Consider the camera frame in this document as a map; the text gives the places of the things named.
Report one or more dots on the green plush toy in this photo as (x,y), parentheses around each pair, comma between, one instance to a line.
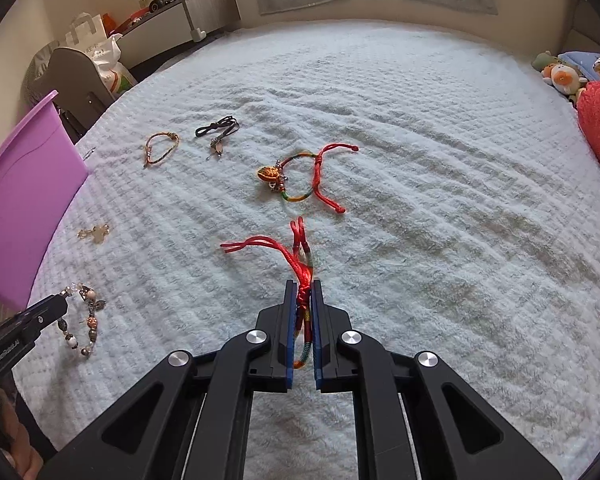
(542,60)

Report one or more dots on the toy car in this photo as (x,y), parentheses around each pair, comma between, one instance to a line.
(156,4)

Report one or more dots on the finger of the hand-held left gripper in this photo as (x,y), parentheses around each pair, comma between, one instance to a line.
(42,312)

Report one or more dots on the checked hanging shirt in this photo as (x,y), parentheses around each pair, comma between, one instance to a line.
(32,80)

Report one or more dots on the white plastic bag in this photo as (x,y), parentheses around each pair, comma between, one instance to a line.
(112,70)

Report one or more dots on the beige bed headboard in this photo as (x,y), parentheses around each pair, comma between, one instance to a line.
(590,25)

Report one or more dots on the blue pillow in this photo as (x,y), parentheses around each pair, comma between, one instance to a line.
(580,60)

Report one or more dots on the person's left hand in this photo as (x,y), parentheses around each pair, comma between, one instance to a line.
(17,452)

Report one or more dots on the grey chair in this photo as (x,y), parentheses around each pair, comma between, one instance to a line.
(75,80)

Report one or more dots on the grey shelf with toys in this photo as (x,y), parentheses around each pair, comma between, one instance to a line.
(180,17)

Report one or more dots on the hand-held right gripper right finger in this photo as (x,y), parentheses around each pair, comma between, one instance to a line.
(335,350)

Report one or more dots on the purple plastic basin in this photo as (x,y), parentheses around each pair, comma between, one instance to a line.
(25,200)

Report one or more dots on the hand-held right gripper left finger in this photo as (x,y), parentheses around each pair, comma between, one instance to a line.
(275,350)

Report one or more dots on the white paper bag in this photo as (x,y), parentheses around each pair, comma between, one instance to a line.
(87,30)

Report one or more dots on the white quilted blanket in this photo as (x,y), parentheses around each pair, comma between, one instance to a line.
(430,210)

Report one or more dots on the pig plush toy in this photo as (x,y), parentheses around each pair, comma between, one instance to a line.
(562,77)

